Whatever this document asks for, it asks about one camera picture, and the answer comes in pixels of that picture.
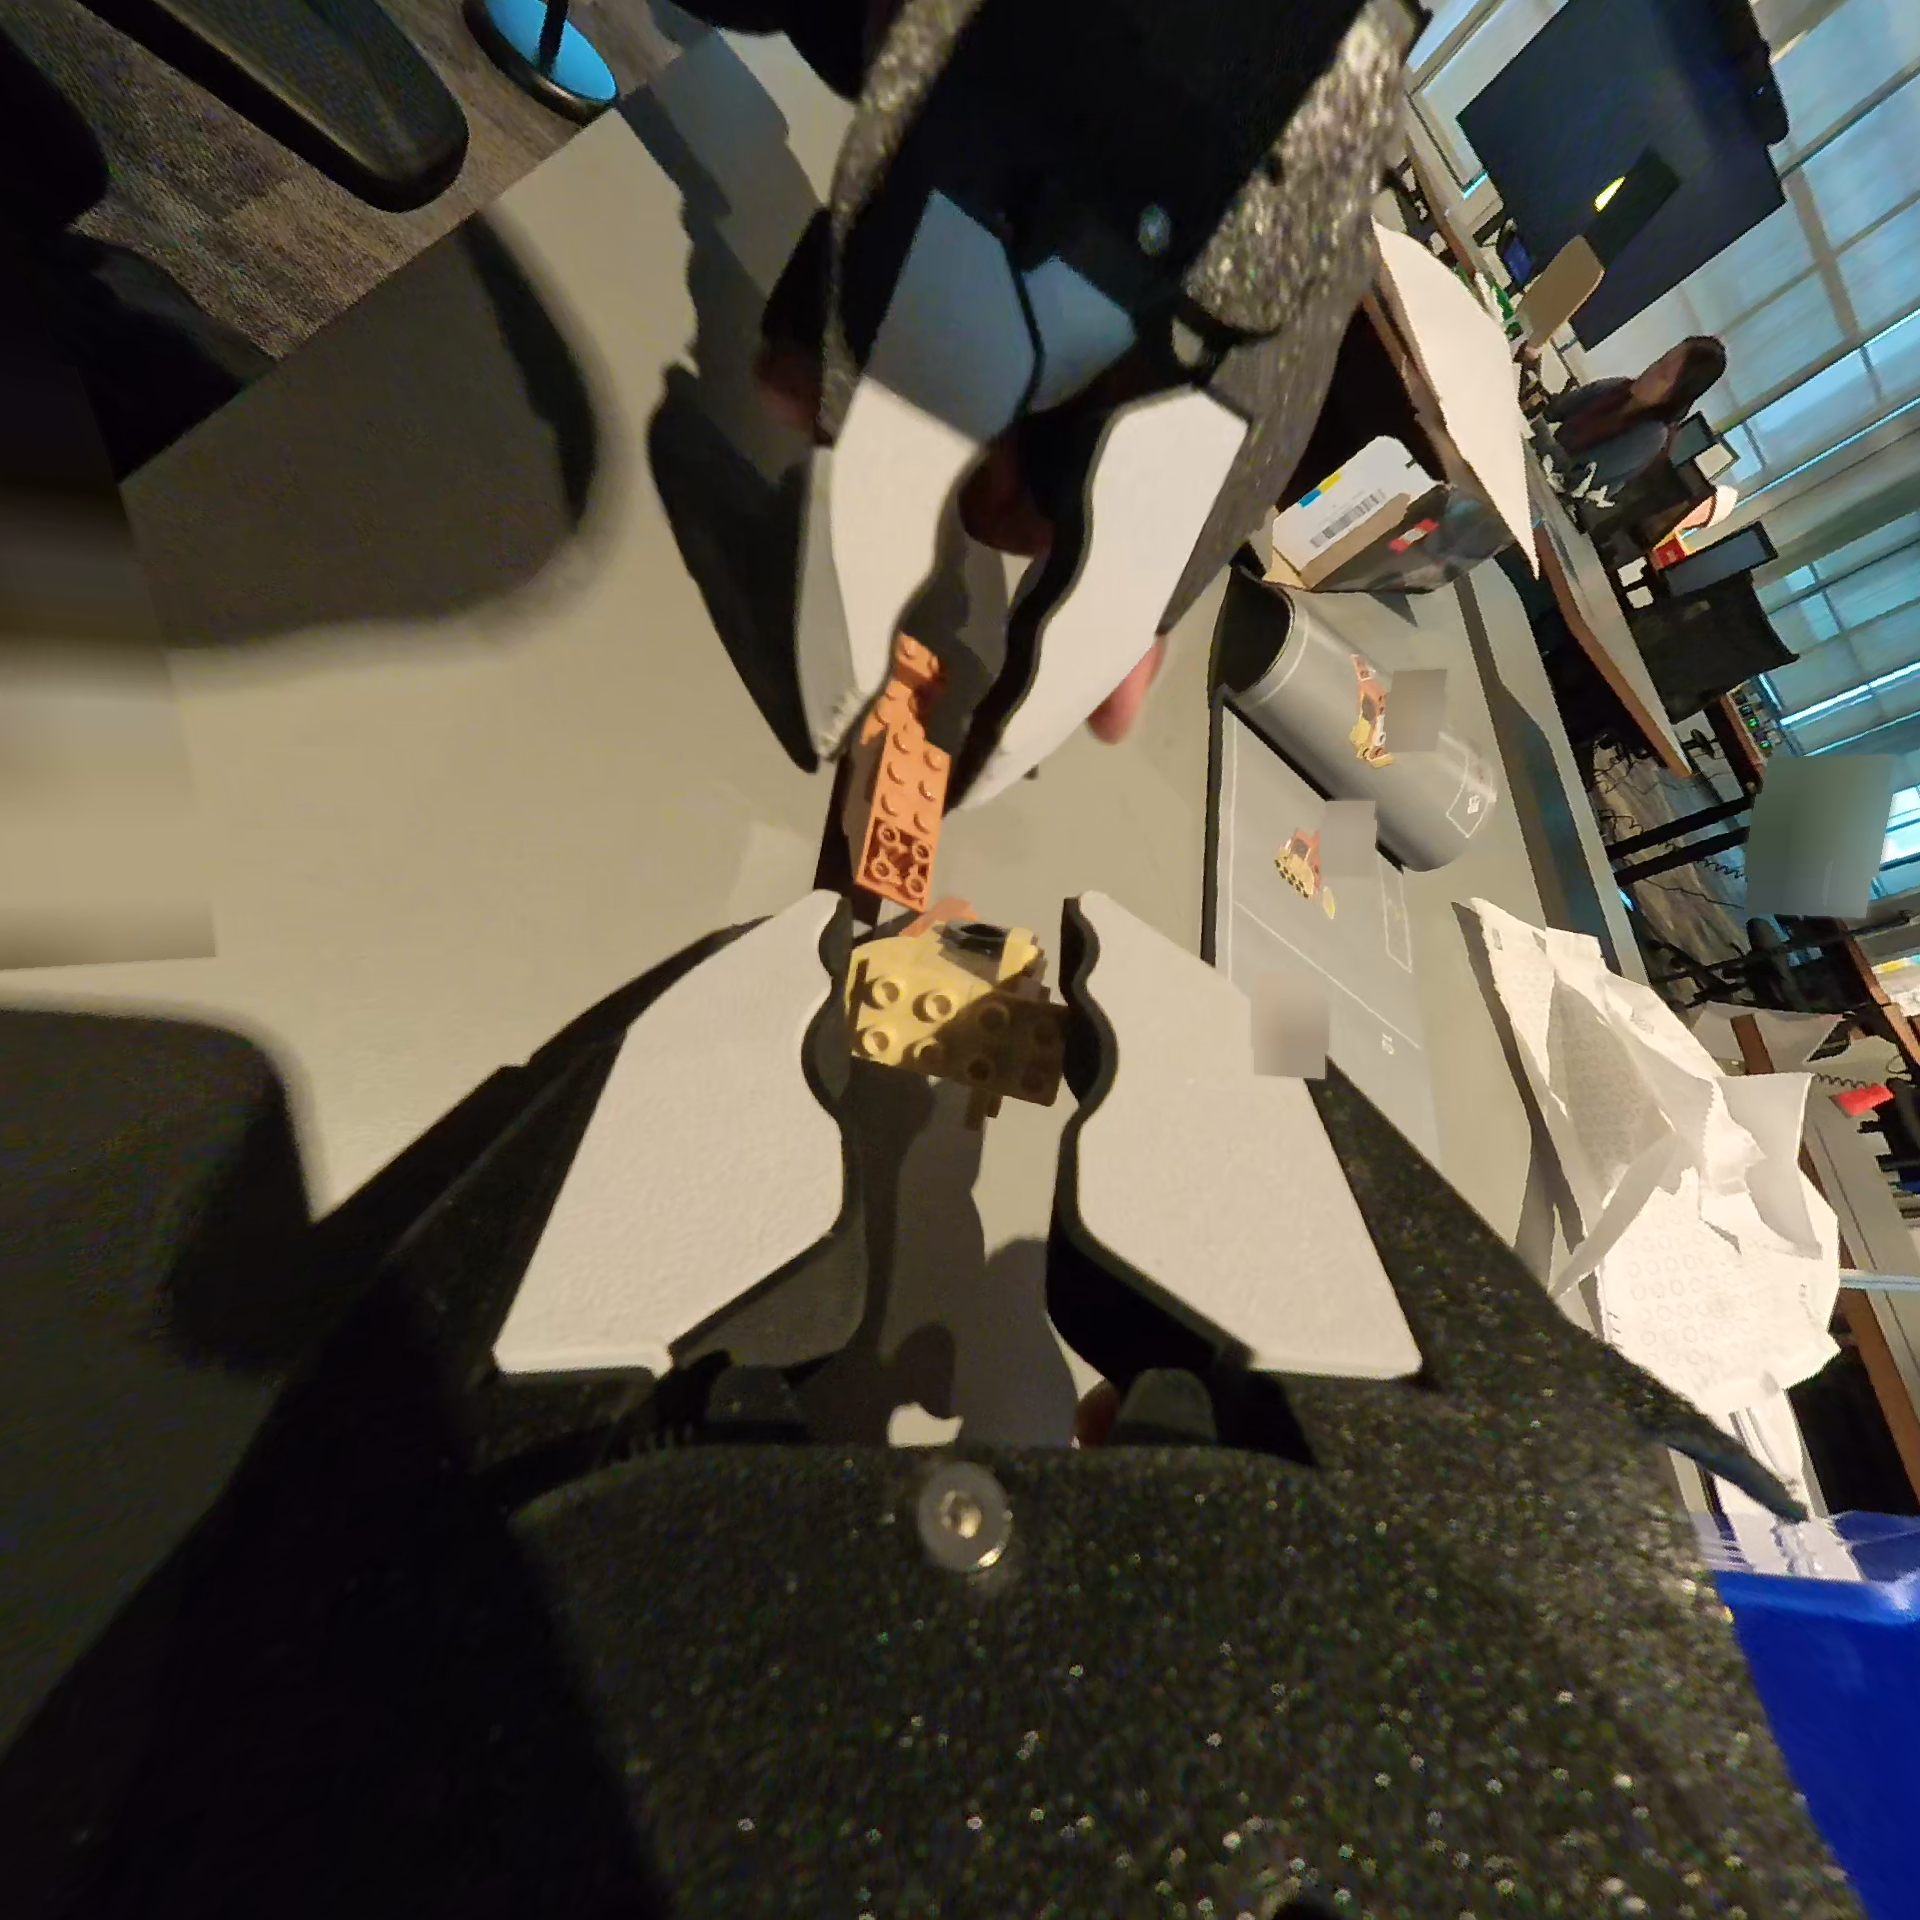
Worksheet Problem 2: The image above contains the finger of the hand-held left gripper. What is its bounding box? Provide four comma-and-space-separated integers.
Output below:
955, 391, 1251, 815
795, 396, 987, 768

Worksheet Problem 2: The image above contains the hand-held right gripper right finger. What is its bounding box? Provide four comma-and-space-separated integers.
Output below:
1054, 888, 1423, 1378

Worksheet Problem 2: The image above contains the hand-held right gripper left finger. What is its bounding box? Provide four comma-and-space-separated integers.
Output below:
490, 888, 871, 1373

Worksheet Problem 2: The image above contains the brown brick tail piece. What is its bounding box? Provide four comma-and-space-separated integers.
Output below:
853, 635, 955, 913

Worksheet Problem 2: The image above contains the tan and brown brick figure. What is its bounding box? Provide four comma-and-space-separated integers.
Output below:
846, 896, 1069, 1130

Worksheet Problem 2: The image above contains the grey desk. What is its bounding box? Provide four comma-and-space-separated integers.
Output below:
0, 32, 1682, 1502

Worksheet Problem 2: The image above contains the cardboard box with white label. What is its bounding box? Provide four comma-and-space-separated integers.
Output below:
1267, 436, 1450, 594

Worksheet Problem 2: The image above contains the grey instruction booklet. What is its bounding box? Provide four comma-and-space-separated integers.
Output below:
1199, 570, 1503, 1156

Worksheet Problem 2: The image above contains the white paper sheet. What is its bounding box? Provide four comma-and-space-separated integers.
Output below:
1372, 216, 1549, 563

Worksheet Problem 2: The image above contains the crumpled white paper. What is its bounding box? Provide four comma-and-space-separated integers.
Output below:
1450, 896, 1849, 1423

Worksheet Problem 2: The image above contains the brown wooden table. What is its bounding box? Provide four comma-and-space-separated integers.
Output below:
1347, 210, 1699, 783

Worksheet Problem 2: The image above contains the large dark screen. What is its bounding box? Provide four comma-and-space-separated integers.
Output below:
1455, 0, 1792, 355

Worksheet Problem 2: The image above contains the black office chair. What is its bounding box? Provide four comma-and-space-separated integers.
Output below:
1627, 524, 1801, 720

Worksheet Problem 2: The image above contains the blue plastic bin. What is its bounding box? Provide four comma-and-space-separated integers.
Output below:
1702, 1505, 1920, 1920

